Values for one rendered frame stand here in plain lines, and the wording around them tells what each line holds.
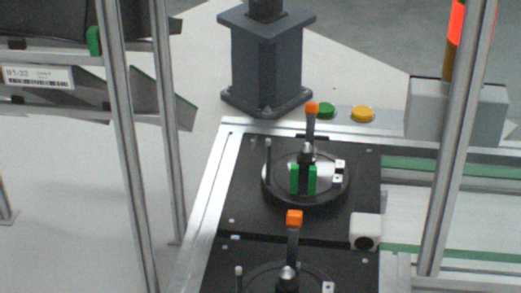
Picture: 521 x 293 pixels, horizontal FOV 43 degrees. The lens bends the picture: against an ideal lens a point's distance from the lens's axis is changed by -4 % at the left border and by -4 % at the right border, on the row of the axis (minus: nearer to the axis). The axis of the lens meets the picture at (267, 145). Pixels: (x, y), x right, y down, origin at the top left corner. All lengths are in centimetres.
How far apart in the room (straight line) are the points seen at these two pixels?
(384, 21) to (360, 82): 219
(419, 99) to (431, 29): 289
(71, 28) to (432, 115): 44
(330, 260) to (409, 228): 19
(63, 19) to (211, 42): 92
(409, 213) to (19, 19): 67
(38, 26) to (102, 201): 50
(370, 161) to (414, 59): 228
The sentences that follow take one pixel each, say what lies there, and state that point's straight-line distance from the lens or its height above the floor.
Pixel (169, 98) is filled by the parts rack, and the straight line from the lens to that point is 98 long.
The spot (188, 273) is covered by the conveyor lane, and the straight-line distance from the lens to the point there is 99.
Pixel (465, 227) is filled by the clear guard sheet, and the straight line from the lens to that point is 94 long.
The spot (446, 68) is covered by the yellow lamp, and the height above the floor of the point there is 128.
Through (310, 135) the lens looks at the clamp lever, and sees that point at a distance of 110.
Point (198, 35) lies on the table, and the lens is 174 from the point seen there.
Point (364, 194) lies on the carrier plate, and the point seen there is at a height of 97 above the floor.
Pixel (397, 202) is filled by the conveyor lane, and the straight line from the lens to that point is 116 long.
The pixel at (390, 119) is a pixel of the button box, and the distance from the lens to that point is 127.
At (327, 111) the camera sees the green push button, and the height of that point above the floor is 97.
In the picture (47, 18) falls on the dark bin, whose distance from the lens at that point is 83.
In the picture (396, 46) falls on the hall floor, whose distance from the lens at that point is 350.
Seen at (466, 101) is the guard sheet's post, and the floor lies 125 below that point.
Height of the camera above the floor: 168
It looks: 38 degrees down
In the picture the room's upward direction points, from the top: straight up
